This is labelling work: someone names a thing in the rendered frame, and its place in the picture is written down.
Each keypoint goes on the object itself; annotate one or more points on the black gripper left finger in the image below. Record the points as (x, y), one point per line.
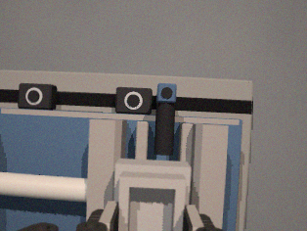
(107, 222)

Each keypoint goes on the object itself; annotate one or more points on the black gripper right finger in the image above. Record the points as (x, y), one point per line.
(194, 221)

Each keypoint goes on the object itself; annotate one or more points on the white rectangular block with pocket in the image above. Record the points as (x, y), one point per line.
(151, 194)

